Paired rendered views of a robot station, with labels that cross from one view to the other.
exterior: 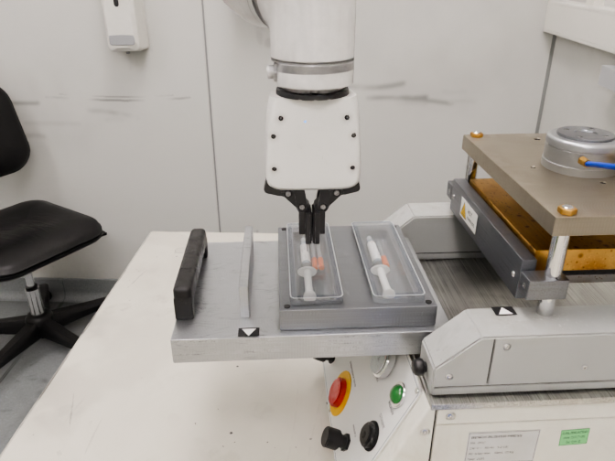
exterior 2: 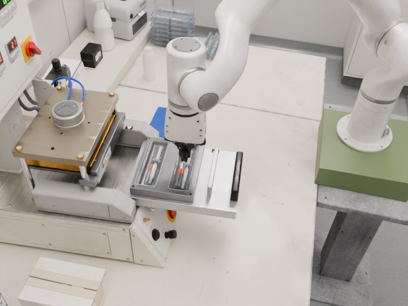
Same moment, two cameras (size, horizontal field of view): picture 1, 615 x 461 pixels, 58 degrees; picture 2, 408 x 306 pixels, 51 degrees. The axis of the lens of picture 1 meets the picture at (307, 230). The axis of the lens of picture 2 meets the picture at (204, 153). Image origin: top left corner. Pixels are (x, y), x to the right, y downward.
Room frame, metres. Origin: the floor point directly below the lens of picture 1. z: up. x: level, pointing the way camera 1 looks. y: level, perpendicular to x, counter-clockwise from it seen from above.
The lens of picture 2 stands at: (1.36, 0.17, 1.82)
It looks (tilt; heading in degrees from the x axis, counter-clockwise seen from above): 44 degrees down; 189
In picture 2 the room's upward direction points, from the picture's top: 3 degrees clockwise
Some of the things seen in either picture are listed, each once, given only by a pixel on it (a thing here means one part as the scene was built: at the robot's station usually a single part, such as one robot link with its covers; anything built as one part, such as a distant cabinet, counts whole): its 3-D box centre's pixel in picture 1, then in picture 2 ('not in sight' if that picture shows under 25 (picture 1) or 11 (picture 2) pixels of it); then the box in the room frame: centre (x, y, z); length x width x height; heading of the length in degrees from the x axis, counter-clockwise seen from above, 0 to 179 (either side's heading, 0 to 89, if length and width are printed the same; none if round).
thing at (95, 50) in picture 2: not in sight; (91, 54); (-0.14, -0.58, 0.83); 0.09 x 0.06 x 0.07; 178
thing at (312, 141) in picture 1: (312, 132); (185, 121); (0.58, -0.01, 1.15); 0.10 x 0.08 x 0.11; 93
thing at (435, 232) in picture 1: (464, 230); (85, 201); (0.73, -0.23, 0.97); 0.25 x 0.05 x 0.07; 93
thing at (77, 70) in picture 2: not in sight; (61, 82); (0.08, -0.62, 0.83); 0.23 x 0.12 x 0.07; 6
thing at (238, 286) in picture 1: (307, 279); (186, 173); (0.58, 0.00, 0.97); 0.30 x 0.22 x 0.08; 93
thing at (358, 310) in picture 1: (347, 270); (169, 167); (0.58, -0.05, 0.98); 0.20 x 0.17 x 0.03; 3
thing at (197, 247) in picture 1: (191, 269); (237, 175); (0.57, 0.14, 0.99); 0.15 x 0.02 x 0.04; 3
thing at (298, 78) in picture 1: (310, 72); (186, 101); (0.58, 0.00, 1.22); 0.09 x 0.08 x 0.03; 93
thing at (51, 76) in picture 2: not in sight; (59, 85); (0.38, -0.45, 1.05); 0.15 x 0.05 x 0.15; 3
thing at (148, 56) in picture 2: not in sight; (149, 62); (-0.15, -0.33, 0.82); 0.05 x 0.05 x 0.14
